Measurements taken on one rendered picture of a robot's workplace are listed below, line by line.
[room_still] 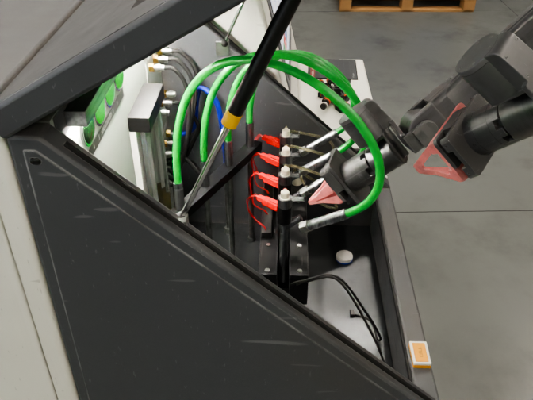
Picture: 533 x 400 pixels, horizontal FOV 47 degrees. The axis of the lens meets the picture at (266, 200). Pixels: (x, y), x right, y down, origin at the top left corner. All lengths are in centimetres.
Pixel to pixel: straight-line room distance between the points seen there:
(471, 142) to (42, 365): 69
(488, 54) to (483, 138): 12
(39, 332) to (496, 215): 257
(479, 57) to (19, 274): 63
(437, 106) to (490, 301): 174
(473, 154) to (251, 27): 71
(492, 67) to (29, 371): 77
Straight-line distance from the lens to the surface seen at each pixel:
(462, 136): 80
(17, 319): 95
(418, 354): 112
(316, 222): 104
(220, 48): 135
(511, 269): 290
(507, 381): 244
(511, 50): 72
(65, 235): 81
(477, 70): 72
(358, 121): 92
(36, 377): 104
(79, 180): 76
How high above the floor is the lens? 179
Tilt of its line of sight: 35 degrees down
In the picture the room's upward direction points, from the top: straight up
